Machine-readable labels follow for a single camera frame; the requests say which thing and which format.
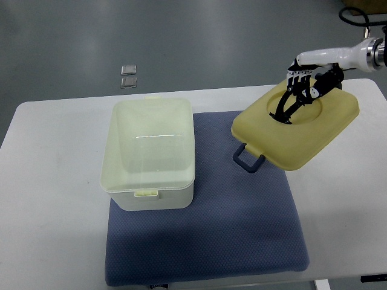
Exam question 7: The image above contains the yellow box lid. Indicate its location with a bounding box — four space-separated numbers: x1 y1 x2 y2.
231 81 360 173

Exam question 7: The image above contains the lower metal floor plate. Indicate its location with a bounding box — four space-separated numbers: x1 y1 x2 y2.
121 77 137 89

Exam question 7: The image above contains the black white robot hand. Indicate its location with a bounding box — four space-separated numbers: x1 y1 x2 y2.
285 37 377 106

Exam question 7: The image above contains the upper metal floor plate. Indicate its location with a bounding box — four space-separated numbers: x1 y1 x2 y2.
121 65 137 76

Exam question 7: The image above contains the blue textured mat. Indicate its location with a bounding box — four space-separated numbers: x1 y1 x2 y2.
105 111 310 286

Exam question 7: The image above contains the metal floor plate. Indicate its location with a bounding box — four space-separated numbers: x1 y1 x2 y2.
121 77 137 89
121 65 137 76

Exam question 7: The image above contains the brown cardboard box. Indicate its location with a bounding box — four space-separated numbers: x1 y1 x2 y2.
342 0 387 15

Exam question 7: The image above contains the white storage box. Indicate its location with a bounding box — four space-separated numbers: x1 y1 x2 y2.
100 98 195 211

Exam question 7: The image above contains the black table bracket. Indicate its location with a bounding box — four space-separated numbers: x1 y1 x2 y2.
360 274 387 283

